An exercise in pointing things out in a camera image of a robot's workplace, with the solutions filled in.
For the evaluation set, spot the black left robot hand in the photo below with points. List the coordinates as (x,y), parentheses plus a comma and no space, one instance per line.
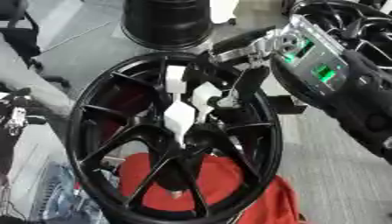
(20,115)

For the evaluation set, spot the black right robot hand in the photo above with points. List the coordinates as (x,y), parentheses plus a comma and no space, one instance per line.
(251,83)

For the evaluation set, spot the white pin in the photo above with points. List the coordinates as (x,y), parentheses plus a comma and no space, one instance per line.
(205,94)
(175,79)
(178,117)

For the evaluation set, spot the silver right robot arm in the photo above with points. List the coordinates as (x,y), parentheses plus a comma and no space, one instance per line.
(319,59)

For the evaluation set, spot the black spoked wheel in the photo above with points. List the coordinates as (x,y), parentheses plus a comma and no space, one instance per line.
(94,163)
(375,43)

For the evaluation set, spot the black block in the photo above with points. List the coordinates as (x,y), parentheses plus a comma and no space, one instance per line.
(287,104)

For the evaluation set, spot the blue grey striped fabric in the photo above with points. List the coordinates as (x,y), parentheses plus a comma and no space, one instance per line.
(64,201)

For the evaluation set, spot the red cloth bag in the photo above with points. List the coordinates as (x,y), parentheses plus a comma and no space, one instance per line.
(219,180)

